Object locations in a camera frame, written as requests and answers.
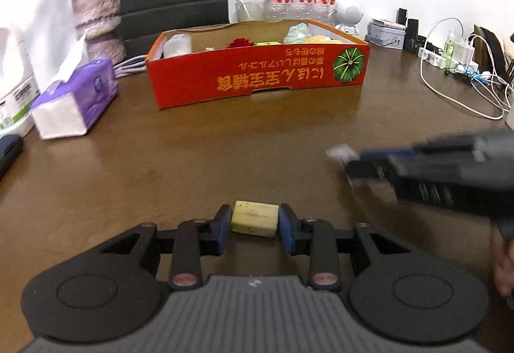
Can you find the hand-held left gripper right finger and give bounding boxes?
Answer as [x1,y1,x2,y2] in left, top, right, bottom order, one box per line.
[278,203,411,292]

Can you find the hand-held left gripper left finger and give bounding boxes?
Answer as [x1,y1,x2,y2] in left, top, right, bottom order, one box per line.
[100,203,234,291]

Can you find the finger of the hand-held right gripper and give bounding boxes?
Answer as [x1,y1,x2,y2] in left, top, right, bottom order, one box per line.
[345,159,397,182]
[359,146,419,162]

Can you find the yellow sponge block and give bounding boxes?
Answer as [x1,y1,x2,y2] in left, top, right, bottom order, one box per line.
[230,199,280,237]

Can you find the white and yellow plush toy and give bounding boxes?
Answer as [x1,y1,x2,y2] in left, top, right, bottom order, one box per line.
[303,34,346,46]

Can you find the red cardboard box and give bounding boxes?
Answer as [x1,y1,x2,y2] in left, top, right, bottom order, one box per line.
[146,18,371,110]

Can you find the iridescent plastic bag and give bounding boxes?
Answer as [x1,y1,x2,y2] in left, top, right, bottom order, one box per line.
[284,22,312,45]

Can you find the person's right hand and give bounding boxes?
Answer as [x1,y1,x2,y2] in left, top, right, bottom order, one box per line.
[492,233,514,298]

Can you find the white power strip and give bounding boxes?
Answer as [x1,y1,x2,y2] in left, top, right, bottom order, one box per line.
[417,41,457,69]

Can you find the white charger block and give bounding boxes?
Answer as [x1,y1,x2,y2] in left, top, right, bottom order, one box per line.
[453,40,479,71]

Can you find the white tin box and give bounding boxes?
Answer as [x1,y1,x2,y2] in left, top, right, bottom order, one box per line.
[366,18,406,51]

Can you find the black upright box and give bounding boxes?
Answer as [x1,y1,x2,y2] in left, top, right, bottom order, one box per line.
[396,8,419,54]

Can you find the green spray bottle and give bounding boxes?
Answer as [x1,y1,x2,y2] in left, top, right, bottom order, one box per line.
[443,28,457,61]

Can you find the white robot speaker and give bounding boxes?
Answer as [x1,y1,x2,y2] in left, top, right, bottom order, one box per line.
[335,5,364,37]

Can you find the glass cup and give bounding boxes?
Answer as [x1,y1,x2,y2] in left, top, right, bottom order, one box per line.
[235,0,266,23]

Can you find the purple tissue pack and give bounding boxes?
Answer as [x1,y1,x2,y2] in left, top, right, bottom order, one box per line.
[31,33,120,140]

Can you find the dark blue case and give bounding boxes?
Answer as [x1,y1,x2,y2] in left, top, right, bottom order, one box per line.
[0,134,25,182]

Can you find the mottled purple vase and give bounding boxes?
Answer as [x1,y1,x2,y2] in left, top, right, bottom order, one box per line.
[68,0,128,65]

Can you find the white detergent bottle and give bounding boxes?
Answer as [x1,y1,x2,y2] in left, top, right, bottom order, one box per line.
[0,27,41,137]

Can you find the white cable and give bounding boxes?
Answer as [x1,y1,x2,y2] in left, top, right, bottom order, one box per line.
[419,17,511,121]

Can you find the tangled thin cables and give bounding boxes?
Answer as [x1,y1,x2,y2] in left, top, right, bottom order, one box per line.
[453,63,514,97]

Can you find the lilac cables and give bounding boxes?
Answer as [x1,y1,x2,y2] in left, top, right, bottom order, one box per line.
[112,53,149,77]

